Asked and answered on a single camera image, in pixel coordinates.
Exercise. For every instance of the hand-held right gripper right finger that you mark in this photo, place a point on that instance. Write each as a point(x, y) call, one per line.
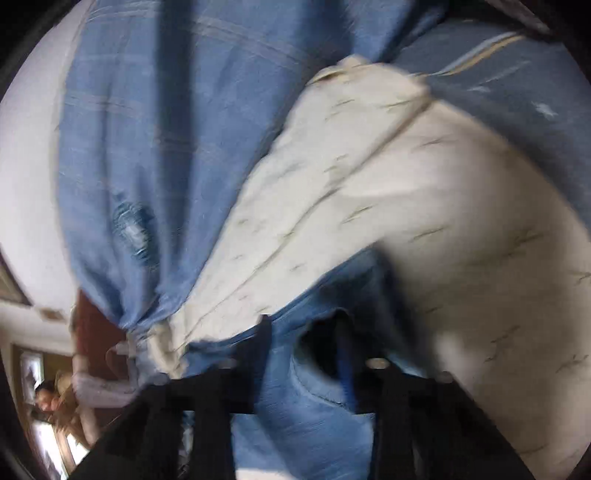
point(345, 369)

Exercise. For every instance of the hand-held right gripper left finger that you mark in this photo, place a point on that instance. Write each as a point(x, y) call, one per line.
point(258, 350)

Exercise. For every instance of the blue denim pants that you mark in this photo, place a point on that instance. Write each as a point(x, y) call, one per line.
point(281, 406)

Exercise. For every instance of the white cloth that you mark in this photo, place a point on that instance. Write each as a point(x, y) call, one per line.
point(104, 385)

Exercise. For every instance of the cream bird-print blanket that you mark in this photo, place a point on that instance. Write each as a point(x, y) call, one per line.
point(415, 221)

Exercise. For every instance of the blue plaid quilt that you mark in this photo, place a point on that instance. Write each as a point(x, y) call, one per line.
point(152, 138)

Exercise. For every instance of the wooden picture frame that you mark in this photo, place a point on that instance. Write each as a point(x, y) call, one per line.
point(11, 284)

